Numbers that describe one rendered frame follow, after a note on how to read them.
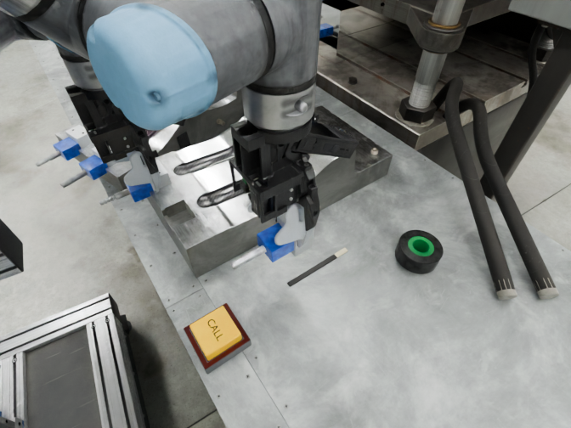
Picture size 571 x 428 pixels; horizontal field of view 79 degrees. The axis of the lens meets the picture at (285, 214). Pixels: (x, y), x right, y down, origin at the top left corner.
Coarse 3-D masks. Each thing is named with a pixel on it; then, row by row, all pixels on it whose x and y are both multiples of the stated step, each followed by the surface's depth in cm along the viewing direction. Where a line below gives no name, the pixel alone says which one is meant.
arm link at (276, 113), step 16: (256, 96) 33; (272, 96) 32; (288, 96) 32; (304, 96) 33; (256, 112) 34; (272, 112) 33; (288, 112) 34; (304, 112) 34; (272, 128) 35; (288, 128) 35
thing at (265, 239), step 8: (280, 216) 53; (280, 224) 54; (264, 232) 53; (272, 232) 53; (312, 232) 53; (264, 240) 52; (272, 240) 52; (296, 240) 52; (312, 240) 55; (264, 248) 52; (272, 248) 51; (280, 248) 51; (288, 248) 53; (296, 248) 53; (304, 248) 55; (248, 256) 51; (256, 256) 52; (272, 256) 51; (280, 256) 53; (232, 264) 50; (240, 264) 51
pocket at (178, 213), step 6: (174, 204) 65; (180, 204) 66; (186, 204) 65; (168, 210) 65; (174, 210) 66; (180, 210) 67; (186, 210) 67; (168, 216) 66; (174, 216) 66; (180, 216) 66; (186, 216) 66; (192, 216) 66; (168, 222) 64; (174, 222) 65; (180, 222) 65
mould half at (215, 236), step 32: (352, 128) 86; (160, 160) 73; (320, 160) 67; (352, 160) 71; (384, 160) 79; (160, 192) 67; (192, 192) 67; (320, 192) 71; (352, 192) 79; (192, 224) 61; (224, 224) 61; (256, 224) 65; (192, 256) 60; (224, 256) 65
